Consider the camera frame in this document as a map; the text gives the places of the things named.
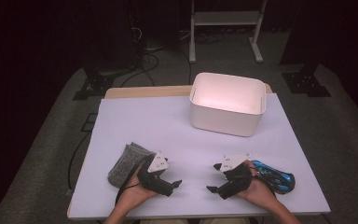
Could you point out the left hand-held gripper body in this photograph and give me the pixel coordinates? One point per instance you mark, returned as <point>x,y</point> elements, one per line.
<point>154,183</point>

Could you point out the white metal stand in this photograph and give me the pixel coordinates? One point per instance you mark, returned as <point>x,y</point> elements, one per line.
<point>223,18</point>

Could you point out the person's right hand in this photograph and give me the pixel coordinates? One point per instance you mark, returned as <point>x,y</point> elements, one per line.
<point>259,191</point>

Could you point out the person's left hand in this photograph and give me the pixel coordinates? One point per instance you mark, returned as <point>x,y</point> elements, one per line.
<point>132,193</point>

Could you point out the grey fluffy cloth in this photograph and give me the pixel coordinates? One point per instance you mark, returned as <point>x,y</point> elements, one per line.
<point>121,171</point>

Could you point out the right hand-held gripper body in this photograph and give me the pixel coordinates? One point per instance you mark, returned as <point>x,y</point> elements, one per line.
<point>237,180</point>

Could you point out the white plastic bin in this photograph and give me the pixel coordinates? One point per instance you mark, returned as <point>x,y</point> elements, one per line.
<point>227,123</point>

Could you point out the black stand base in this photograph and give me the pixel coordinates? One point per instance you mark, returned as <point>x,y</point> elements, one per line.
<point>306,84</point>
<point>94,85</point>

